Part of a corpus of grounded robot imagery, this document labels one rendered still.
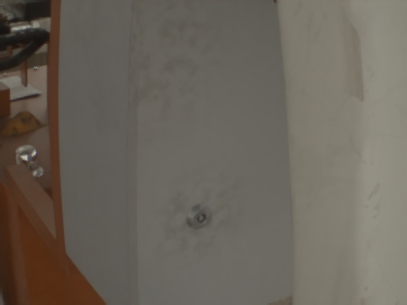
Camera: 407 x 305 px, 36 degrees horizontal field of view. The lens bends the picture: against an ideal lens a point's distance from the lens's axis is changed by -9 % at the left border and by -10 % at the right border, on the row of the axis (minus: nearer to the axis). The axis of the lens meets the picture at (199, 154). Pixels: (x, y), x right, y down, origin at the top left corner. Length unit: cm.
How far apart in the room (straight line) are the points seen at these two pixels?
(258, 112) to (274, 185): 9
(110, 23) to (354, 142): 44
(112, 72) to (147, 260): 19
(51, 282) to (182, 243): 63
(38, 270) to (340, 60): 108
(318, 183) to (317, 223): 2
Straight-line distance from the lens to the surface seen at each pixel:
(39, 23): 141
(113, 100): 66
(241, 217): 72
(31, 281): 128
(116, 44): 64
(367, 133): 23
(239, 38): 65
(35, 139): 141
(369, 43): 23
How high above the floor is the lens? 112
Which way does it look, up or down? 23 degrees down
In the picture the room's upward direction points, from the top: 3 degrees clockwise
